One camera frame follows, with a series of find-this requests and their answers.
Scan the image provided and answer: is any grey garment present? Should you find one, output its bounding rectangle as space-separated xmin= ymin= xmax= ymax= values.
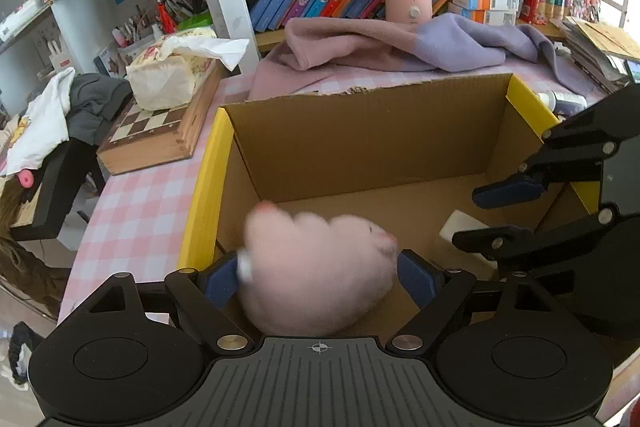
xmin=67 ymin=73 xmax=133 ymax=145

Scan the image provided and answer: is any tissue pack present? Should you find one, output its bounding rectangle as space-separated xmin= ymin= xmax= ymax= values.
xmin=125 ymin=29 xmax=250 ymax=110

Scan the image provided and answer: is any stack of papers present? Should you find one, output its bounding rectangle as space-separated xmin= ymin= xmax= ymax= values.
xmin=550 ymin=17 xmax=640 ymax=92

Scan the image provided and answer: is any white rectangular block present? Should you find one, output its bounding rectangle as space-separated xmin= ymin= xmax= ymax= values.
xmin=439 ymin=210 xmax=498 ymax=268

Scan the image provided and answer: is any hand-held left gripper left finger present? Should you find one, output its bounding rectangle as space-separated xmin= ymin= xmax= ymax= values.
xmin=75 ymin=252 xmax=256 ymax=355

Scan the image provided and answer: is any small white bottle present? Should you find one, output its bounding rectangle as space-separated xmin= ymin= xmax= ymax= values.
xmin=537 ymin=91 xmax=587 ymax=115

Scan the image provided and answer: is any pen holder with stationery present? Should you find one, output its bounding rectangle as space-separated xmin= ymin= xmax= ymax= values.
xmin=112 ymin=0 xmax=216 ymax=48

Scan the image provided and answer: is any white garment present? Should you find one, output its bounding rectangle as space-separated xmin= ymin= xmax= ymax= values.
xmin=0 ymin=68 xmax=76 ymax=178

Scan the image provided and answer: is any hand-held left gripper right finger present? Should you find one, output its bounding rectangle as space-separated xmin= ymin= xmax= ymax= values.
xmin=385 ymin=249 xmax=567 ymax=354

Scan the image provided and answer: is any pink plush toy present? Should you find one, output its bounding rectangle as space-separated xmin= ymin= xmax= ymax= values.
xmin=244 ymin=202 xmax=401 ymax=338

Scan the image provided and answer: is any wooden chessboard box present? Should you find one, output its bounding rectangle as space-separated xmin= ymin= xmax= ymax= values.
xmin=96 ymin=59 xmax=226 ymax=176

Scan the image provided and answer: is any yellow cardboard box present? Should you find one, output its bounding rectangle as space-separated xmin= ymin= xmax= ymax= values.
xmin=177 ymin=73 xmax=601 ymax=339

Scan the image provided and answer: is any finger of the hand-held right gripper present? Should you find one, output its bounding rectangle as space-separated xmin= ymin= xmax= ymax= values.
xmin=472 ymin=104 xmax=623 ymax=210
xmin=451 ymin=206 xmax=622 ymax=268

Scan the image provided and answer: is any pink and purple cloth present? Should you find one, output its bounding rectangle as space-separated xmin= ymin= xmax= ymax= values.
xmin=248 ymin=14 xmax=608 ymax=100

